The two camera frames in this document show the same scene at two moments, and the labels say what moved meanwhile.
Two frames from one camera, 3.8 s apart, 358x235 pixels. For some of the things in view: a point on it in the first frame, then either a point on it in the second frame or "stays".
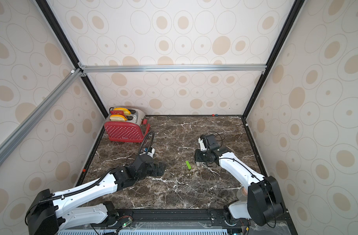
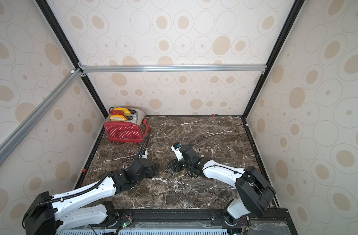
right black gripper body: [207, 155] to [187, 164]
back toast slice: [126, 111] stays
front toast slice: [117, 117] stays
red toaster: [135, 129] stays
